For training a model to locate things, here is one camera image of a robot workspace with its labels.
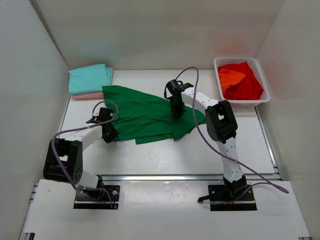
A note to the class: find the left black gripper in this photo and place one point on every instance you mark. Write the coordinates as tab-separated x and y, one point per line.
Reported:
113	137

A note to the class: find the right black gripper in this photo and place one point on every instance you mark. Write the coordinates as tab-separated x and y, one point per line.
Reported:
177	114

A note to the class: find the green t shirt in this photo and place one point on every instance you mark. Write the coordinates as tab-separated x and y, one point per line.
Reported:
145	118

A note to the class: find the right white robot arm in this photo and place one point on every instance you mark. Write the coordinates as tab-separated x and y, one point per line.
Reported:
221	127

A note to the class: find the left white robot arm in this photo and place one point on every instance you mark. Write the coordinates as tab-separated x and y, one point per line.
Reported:
64	159

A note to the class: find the folded pink t shirt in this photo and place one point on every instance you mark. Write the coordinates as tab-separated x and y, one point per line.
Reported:
88	96

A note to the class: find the orange t shirt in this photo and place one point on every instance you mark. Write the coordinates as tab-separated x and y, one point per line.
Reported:
229	78

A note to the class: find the folded teal t shirt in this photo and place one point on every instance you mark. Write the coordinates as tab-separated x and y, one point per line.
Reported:
89	79

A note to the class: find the red t shirt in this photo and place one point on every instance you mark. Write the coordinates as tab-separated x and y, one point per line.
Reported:
249	89

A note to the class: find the white plastic basket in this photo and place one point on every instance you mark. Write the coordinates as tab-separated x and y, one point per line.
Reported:
256	68

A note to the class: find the aluminium table rail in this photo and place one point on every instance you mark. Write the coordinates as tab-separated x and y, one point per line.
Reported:
184	177

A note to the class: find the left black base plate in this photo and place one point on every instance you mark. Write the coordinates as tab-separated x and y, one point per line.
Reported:
98	200

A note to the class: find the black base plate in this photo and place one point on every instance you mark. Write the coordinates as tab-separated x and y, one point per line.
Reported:
98	200
220	199

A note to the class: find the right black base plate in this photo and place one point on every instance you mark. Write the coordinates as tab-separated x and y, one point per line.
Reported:
220	199

